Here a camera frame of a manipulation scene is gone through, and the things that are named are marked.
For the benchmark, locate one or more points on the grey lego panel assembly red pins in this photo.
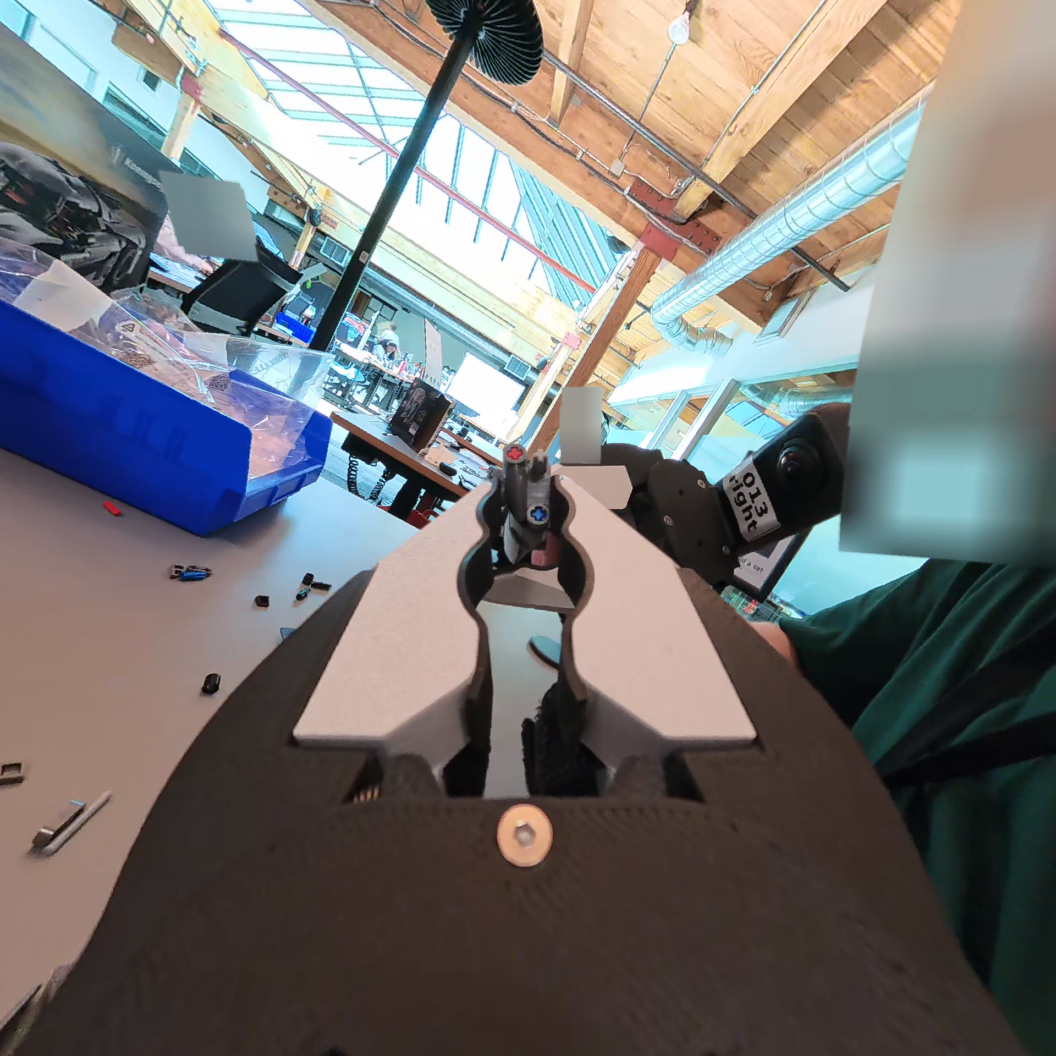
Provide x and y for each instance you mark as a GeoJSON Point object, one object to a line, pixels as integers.
{"type": "Point", "coordinates": [528, 503]}

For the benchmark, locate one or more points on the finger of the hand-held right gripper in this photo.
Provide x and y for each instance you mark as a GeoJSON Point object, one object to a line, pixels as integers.
{"type": "Point", "coordinates": [536, 592]}
{"type": "Point", "coordinates": [606, 487]}

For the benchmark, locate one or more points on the black finned round lamp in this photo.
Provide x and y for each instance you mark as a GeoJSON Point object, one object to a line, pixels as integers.
{"type": "Point", "coordinates": [495, 37]}

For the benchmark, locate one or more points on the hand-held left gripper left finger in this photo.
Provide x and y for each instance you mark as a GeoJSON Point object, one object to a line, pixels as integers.
{"type": "Point", "coordinates": [388, 660]}

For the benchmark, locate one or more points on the crumpled clear plastic bags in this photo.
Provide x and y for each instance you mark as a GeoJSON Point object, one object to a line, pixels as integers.
{"type": "Point", "coordinates": [165, 338]}

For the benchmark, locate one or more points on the person's green shirt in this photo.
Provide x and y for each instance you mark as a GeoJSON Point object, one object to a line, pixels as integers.
{"type": "Point", "coordinates": [949, 660]}

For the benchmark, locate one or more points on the small dark printed box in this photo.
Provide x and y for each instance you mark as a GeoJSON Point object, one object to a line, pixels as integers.
{"type": "Point", "coordinates": [417, 412]}

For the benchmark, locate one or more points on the blue plastic bin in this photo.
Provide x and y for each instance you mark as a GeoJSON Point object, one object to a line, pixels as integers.
{"type": "Point", "coordinates": [124, 429]}

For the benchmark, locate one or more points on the black office chair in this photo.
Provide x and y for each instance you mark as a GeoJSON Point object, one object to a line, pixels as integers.
{"type": "Point", "coordinates": [239, 293]}

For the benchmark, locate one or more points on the person's right forearm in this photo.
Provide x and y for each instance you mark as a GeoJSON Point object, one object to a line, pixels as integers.
{"type": "Point", "coordinates": [774, 643]}

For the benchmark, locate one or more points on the white board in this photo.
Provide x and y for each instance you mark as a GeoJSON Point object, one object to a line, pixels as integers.
{"type": "Point", "coordinates": [487, 388]}

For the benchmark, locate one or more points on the white bar grey lego piece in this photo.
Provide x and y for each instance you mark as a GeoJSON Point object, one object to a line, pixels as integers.
{"type": "Point", "coordinates": [66, 825]}

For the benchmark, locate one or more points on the black framed sign stand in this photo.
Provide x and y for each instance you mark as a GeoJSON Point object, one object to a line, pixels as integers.
{"type": "Point", "coordinates": [767, 569]}

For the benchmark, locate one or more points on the small grey square lego piece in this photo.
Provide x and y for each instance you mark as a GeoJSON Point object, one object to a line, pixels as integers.
{"type": "Point", "coordinates": [11, 774]}

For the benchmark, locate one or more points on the silver ventilation duct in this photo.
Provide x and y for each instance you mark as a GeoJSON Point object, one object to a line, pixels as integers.
{"type": "Point", "coordinates": [784, 223]}

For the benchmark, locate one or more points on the hanging light bulb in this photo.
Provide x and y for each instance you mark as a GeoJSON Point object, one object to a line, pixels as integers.
{"type": "Point", "coordinates": [679, 29]}

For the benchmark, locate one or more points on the white wall vent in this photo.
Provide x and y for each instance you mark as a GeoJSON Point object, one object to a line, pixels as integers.
{"type": "Point", "coordinates": [780, 318]}

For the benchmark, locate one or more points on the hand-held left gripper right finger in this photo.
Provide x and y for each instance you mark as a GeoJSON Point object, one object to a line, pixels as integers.
{"type": "Point", "coordinates": [660, 660]}

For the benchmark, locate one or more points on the dark printed lego set box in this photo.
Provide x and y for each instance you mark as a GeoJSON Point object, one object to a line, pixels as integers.
{"type": "Point", "coordinates": [66, 190]}

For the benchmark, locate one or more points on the brown wooden desk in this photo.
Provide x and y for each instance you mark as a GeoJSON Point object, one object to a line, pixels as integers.
{"type": "Point", "coordinates": [396, 450]}

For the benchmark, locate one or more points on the blue black lego pin piece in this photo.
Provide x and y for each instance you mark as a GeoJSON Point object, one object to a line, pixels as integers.
{"type": "Point", "coordinates": [190, 572]}

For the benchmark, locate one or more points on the dark metal pole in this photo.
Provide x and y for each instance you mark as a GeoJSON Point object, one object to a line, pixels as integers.
{"type": "Point", "coordinates": [396, 181]}

